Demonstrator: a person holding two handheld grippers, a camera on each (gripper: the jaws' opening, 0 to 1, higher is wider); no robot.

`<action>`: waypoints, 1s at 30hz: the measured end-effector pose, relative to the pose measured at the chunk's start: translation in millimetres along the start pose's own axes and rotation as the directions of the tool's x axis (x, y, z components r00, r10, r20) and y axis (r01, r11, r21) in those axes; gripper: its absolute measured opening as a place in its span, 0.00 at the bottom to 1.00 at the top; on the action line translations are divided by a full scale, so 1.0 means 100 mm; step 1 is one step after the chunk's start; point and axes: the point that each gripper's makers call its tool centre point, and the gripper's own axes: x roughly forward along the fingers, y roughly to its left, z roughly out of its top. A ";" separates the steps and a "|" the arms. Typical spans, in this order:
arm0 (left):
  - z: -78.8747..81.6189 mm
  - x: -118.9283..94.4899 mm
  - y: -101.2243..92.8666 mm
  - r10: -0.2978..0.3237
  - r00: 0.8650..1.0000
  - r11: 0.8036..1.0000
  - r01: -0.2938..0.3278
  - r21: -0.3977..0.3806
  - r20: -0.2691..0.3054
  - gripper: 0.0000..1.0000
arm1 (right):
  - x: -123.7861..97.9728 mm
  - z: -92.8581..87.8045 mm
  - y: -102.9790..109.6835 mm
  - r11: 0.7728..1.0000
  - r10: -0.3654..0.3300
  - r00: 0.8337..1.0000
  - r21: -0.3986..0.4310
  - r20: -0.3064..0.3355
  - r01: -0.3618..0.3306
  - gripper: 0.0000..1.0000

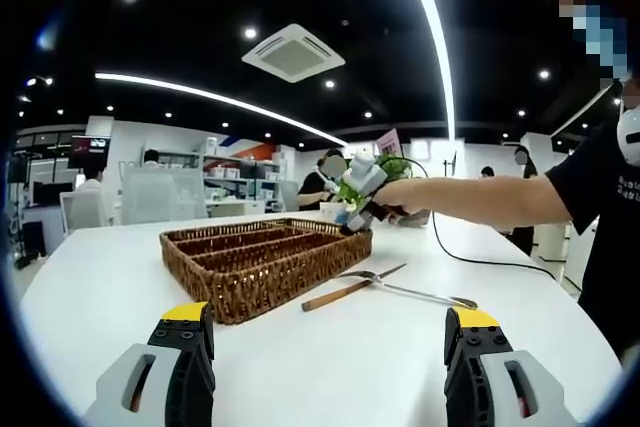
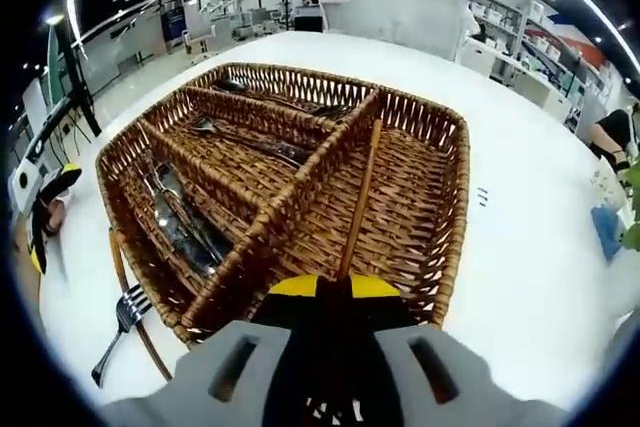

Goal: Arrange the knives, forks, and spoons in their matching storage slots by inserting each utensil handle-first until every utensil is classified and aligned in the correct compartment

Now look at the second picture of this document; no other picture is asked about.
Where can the silver table knife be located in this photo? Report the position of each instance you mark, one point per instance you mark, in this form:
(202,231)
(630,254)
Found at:
(205,247)
(167,187)

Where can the long ceiling light strip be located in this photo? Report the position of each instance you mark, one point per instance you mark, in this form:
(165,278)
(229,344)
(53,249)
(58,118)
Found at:
(590,7)

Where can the brown wicker utensil storage tray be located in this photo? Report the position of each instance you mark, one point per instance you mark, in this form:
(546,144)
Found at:
(400,197)

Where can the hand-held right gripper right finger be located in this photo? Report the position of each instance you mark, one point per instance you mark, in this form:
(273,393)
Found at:
(425,367)

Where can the blue cloth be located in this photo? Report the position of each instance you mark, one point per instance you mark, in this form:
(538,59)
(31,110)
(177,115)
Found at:
(607,232)

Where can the dark blue standing banner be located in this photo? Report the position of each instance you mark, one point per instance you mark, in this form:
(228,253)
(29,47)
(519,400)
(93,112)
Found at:
(173,24)

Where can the white patterned cup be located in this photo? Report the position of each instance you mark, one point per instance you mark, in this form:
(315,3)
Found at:
(607,187)

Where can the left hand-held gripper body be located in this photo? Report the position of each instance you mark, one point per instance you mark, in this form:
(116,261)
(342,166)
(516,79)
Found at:
(36,186)

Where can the brown wooden chopstick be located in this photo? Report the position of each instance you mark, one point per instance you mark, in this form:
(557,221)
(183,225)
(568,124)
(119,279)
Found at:
(120,267)
(362,197)

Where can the black stand pole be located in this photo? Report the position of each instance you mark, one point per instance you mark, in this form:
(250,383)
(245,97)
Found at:
(80,92)

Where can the metal shelf with white boxes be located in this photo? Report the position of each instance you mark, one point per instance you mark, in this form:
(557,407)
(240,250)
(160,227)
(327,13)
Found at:
(540,47)

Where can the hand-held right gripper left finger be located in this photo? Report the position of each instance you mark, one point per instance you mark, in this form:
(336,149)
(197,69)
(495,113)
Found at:
(280,347)

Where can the white desk partition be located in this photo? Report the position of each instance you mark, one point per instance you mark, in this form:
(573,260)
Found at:
(400,17)

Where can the person's left hand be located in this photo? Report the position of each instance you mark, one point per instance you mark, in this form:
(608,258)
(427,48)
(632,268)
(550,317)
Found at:
(54,212)

